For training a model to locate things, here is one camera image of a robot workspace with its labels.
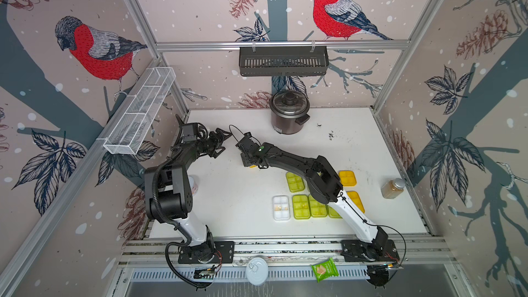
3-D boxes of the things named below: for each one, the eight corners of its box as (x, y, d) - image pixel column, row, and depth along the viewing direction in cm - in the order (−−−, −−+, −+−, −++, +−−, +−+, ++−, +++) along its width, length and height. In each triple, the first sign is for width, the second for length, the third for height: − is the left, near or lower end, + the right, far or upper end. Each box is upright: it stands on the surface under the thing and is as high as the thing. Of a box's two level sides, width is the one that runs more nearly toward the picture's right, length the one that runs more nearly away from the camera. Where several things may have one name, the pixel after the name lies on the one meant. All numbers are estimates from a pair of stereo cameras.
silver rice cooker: (270, 139, 110) (269, 112, 94) (270, 117, 121) (269, 89, 105) (305, 139, 110) (311, 112, 94) (302, 117, 121) (307, 89, 105)
